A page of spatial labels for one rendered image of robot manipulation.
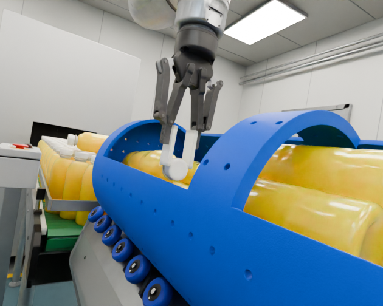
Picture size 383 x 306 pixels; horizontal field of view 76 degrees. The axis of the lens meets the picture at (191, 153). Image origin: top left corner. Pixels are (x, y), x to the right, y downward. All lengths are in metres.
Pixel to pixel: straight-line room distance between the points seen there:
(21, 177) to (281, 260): 0.70
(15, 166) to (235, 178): 0.65
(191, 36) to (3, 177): 0.58
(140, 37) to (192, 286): 5.12
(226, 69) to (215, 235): 5.80
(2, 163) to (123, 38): 4.54
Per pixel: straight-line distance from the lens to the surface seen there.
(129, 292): 0.46
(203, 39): 0.44
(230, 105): 5.90
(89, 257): 0.66
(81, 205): 0.78
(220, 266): 0.21
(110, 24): 5.20
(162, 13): 0.59
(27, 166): 0.78
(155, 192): 0.31
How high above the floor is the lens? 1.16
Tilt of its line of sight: level
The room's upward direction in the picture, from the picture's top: 9 degrees clockwise
